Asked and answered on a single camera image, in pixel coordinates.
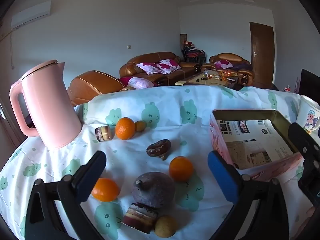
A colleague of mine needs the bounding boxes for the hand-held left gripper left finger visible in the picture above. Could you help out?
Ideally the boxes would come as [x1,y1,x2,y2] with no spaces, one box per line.
[24,151,108,240]

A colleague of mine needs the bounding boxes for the wooden coffee table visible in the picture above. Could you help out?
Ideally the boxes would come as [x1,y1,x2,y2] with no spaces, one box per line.
[175,70,244,90]

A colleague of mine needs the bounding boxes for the brown leather armchair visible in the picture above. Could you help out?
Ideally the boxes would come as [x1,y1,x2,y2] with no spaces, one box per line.
[201,53,255,87]

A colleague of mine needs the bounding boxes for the small yellow round fruit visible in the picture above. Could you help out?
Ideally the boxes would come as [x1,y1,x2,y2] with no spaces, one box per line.
[154,215,178,238]

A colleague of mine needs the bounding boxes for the white green printed tablecloth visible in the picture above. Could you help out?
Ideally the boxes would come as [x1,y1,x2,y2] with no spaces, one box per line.
[0,85,320,240]

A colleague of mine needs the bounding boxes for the white magenta floral pillow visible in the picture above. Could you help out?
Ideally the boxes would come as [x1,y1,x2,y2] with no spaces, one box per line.
[136,62,160,75]
[156,59,181,74]

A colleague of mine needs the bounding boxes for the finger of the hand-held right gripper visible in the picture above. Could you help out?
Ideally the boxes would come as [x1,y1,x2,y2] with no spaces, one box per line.
[288,122,320,167]

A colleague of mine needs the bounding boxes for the brown leather sofa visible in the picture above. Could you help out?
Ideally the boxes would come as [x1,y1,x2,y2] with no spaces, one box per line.
[119,52,202,85]

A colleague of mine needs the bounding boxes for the pink cardboard box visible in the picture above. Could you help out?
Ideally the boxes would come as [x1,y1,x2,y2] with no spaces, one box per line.
[209,109,304,182]

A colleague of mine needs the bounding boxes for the black television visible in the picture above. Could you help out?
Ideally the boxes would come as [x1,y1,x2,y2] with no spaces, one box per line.
[299,69,320,98]

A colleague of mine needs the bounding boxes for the brown wooden door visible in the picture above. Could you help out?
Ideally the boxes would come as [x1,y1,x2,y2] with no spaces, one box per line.
[249,22,274,88]

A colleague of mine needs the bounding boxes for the dark purple round fruit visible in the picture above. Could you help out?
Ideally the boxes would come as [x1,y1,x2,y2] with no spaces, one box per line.
[132,172,175,209]

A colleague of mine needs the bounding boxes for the stack of dark chairs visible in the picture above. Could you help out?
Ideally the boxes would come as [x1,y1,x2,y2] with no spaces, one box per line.
[180,44,206,64]

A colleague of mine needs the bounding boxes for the large orange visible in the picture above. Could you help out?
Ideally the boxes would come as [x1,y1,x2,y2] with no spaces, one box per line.
[115,117,136,140]

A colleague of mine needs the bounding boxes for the chocolate donut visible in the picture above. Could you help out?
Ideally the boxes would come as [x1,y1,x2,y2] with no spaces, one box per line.
[146,139,172,161]

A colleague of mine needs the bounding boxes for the white wall conduit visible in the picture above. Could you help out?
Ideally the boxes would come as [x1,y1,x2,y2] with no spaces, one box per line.
[9,29,14,69]

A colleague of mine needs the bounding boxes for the layered cake slice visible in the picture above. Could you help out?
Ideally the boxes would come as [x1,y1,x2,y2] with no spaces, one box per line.
[122,203,158,234]

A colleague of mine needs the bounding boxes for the white air conditioner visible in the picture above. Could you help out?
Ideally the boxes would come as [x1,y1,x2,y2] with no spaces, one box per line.
[11,0,52,29]

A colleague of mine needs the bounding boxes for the small magenta floral pillow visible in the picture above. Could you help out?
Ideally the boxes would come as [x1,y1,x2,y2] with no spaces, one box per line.
[215,60,233,69]

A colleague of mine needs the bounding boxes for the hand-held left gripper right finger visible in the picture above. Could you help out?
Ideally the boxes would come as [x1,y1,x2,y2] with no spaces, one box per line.
[207,151,297,240]

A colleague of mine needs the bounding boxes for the small round layered cake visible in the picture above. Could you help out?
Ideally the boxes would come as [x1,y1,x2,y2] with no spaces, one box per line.
[95,125,113,142]

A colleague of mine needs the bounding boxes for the pink white cushion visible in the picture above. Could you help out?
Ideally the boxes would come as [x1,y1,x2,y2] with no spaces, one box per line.
[128,77,154,90]

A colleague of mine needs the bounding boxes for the pink electric kettle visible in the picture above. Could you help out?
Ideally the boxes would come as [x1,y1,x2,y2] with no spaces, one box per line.
[9,59,83,150]

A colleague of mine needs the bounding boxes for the white cartoon mug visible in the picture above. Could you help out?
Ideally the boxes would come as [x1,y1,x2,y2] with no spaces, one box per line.
[296,95,320,137]

